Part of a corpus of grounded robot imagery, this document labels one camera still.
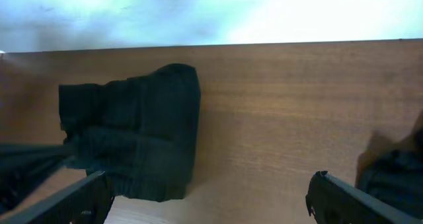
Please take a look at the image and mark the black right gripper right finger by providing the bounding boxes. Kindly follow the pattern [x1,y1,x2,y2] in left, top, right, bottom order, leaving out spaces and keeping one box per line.
[305,170,422,224]

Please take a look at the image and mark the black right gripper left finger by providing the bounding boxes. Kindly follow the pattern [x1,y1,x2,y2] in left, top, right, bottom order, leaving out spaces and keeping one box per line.
[1,171,114,224]

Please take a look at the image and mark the black pants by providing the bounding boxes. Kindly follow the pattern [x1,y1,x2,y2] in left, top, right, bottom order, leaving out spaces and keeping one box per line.
[58,63,201,202]

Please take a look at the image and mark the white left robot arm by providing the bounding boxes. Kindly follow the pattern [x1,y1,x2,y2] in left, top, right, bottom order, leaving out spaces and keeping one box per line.
[1,143,77,215]

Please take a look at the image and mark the black garment pile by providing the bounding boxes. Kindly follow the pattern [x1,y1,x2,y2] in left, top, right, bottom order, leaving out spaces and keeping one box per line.
[358,130,422,219]

